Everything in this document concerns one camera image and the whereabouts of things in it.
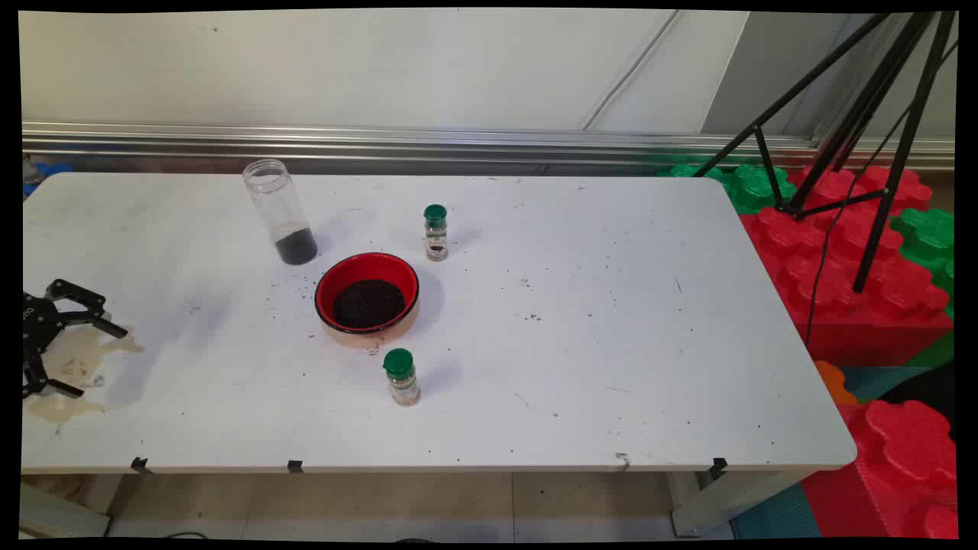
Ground blue foam piece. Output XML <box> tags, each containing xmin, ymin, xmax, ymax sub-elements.
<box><xmin>23</xmin><ymin>157</ymin><xmax>75</xmax><ymax>198</ymax></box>

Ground large red foam block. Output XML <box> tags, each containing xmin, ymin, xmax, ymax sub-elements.
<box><xmin>737</xmin><ymin>164</ymin><xmax>954</xmax><ymax>367</ymax></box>

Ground clear plastic jar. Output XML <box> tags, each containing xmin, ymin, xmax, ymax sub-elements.
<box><xmin>242</xmin><ymin>159</ymin><xmax>319</xmax><ymax>267</ymax></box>

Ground black seed heap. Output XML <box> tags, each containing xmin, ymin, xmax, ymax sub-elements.
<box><xmin>332</xmin><ymin>279</ymin><xmax>406</xmax><ymax>330</ymax></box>

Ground teal floor mat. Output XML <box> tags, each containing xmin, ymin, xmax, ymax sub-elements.
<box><xmin>730</xmin><ymin>481</ymin><xmax>824</xmax><ymax>540</ymax></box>

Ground black tripod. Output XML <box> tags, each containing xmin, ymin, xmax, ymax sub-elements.
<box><xmin>691</xmin><ymin>11</ymin><xmax>960</xmax><ymax>295</ymax></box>

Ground aluminium wall rail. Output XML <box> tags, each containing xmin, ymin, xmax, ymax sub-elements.
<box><xmin>21</xmin><ymin>121</ymin><xmax>956</xmax><ymax>175</ymax></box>

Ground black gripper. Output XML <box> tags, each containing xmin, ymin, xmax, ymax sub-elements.
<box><xmin>23</xmin><ymin>279</ymin><xmax>128</xmax><ymax>400</ymax></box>

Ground black seeds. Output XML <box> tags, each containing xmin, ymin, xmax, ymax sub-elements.
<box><xmin>275</xmin><ymin>228</ymin><xmax>319</xmax><ymax>267</ymax></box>

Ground red bowl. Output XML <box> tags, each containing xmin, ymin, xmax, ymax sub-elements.
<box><xmin>314</xmin><ymin>252</ymin><xmax>421</xmax><ymax>351</ymax></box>

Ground green foam block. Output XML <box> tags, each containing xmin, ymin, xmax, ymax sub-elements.
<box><xmin>657</xmin><ymin>162</ymin><xmax>799</xmax><ymax>215</ymax></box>
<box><xmin>890</xmin><ymin>206</ymin><xmax>956</xmax><ymax>320</ymax></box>

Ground green-capped spice bottle pale contents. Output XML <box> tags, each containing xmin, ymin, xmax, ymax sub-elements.
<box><xmin>382</xmin><ymin>348</ymin><xmax>422</xmax><ymax>407</ymax></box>

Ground orange foam piece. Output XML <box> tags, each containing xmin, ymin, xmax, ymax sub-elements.
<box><xmin>813</xmin><ymin>361</ymin><xmax>860</xmax><ymax>406</ymax></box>

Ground white table leg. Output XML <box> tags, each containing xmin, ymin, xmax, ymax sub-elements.
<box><xmin>671</xmin><ymin>467</ymin><xmax>807</xmax><ymax>537</ymax></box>
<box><xmin>19</xmin><ymin>481</ymin><xmax>113</xmax><ymax>539</ymax></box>

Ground green-capped spice bottle dark contents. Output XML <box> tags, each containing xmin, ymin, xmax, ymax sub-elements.
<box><xmin>423</xmin><ymin>204</ymin><xmax>450</xmax><ymax>263</ymax></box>

